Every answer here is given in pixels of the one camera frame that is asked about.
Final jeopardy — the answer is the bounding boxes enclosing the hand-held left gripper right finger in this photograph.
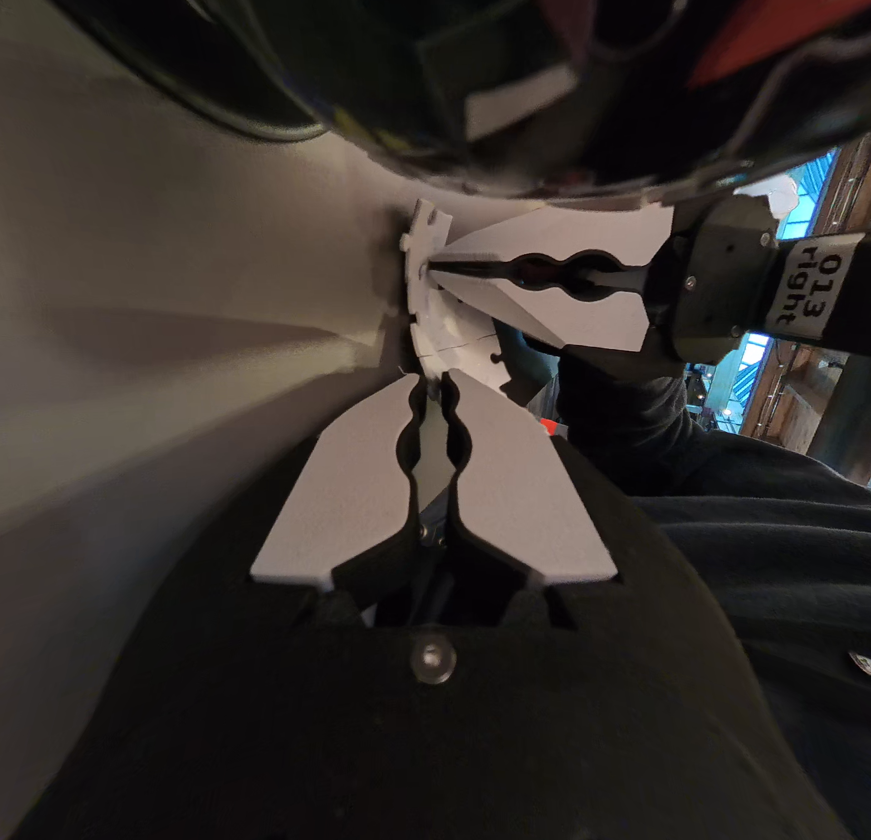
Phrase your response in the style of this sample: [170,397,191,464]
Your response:
[441,369,620,624]

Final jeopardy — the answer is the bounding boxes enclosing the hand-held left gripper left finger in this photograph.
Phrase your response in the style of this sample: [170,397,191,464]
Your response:
[249,372,426,616]

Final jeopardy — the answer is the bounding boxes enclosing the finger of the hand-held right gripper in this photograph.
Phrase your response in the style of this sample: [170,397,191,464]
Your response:
[425,268,653,354]
[423,203,676,276]

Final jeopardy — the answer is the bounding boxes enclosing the joined white puzzle pieces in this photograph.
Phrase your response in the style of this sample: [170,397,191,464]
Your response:
[398,199,513,397]

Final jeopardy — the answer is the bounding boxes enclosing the colourful puzzle ball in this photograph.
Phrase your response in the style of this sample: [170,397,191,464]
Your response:
[225,0,871,221]

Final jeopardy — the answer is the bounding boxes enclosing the person's right forearm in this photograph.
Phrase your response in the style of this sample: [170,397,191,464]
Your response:
[554,350,817,507]

